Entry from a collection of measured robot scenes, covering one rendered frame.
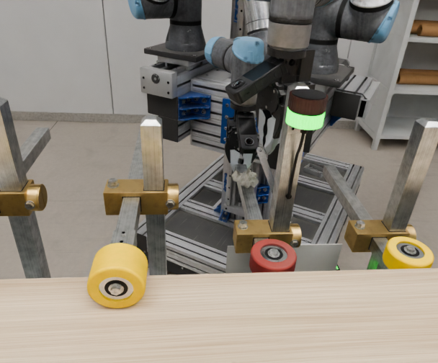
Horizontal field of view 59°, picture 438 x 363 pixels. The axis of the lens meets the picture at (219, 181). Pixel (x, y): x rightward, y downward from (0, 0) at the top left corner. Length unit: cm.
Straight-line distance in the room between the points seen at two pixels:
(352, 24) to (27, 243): 100
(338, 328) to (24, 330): 43
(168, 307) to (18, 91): 330
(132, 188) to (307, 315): 37
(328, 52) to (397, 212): 61
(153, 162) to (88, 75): 286
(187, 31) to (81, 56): 211
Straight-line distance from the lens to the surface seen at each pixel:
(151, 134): 66
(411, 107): 395
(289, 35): 70
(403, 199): 84
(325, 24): 126
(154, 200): 72
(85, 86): 356
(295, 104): 61
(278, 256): 68
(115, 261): 55
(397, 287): 70
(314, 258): 92
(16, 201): 77
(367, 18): 121
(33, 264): 87
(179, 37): 147
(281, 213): 77
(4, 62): 373
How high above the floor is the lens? 135
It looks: 31 degrees down
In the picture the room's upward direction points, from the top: 3 degrees clockwise
